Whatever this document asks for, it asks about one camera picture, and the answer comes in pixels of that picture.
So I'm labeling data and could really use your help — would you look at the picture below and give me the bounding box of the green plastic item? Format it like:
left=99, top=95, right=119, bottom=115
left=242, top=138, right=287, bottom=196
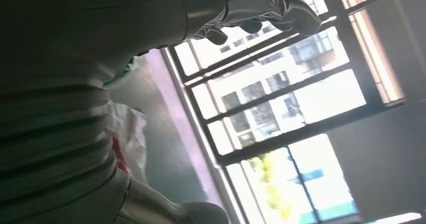
left=103, top=56, right=143, bottom=87

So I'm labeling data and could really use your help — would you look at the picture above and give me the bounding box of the white plastic bag red print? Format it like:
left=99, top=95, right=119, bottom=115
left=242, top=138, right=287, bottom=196
left=103, top=101, right=149, bottom=185

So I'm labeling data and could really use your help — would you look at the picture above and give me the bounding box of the pink window sill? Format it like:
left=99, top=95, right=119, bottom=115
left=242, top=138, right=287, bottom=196
left=146, top=49, right=228, bottom=210

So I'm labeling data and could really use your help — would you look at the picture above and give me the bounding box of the ribbed grey left arm sleeve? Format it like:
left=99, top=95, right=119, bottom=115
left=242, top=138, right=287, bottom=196
left=0, top=81, right=131, bottom=215

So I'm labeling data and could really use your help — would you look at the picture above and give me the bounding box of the dark multi-pane window frame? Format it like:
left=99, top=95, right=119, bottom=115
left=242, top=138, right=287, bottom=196
left=161, top=0, right=426, bottom=224

